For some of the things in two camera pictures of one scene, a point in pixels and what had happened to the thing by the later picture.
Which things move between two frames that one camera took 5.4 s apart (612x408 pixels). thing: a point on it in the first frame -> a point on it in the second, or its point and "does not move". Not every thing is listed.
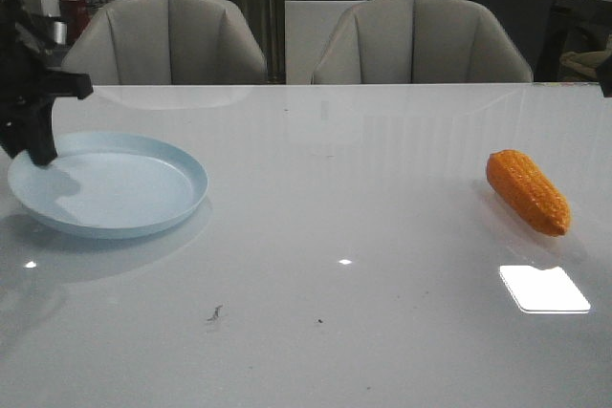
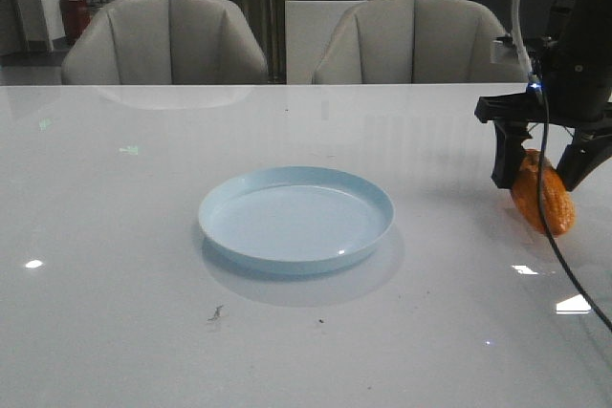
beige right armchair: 418,38 does not move
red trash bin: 76,13 does not move
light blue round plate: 105,184 -> 293,220
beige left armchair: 166,38 does not move
